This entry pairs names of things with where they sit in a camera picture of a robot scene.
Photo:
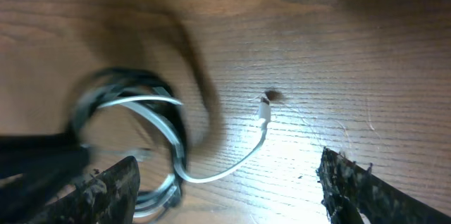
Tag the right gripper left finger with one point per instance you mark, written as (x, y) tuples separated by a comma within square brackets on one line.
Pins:
[(108, 198)]

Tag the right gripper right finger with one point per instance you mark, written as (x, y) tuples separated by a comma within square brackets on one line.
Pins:
[(351, 193)]

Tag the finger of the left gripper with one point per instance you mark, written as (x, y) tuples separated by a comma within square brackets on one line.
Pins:
[(45, 164)]

